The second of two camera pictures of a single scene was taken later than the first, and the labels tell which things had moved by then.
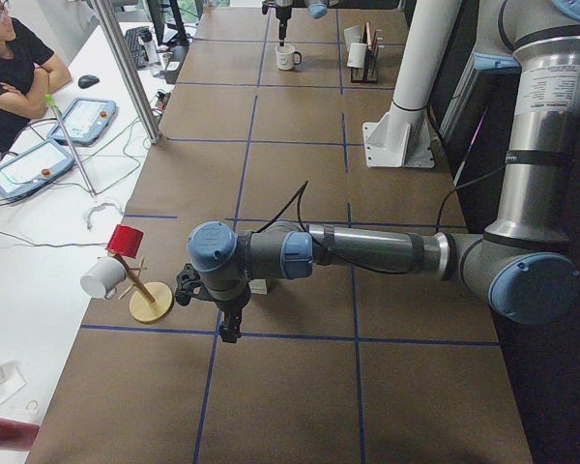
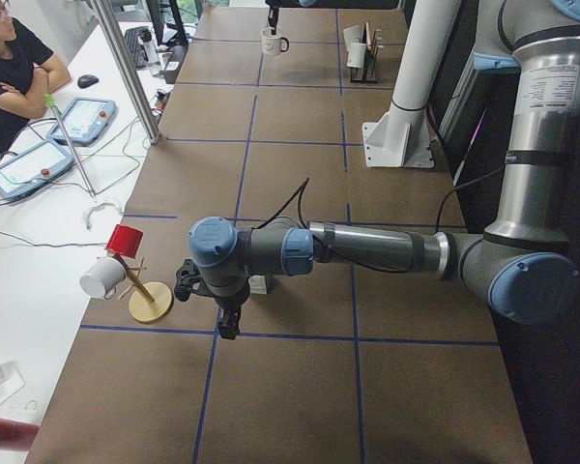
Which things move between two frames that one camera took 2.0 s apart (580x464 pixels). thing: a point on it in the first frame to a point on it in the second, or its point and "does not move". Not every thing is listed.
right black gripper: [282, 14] to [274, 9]
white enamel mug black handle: [285, 57] to [273, 44]
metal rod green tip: [53, 103] does not move
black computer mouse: [88, 80] does not move
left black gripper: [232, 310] does not move
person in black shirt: [16, 78] does not move
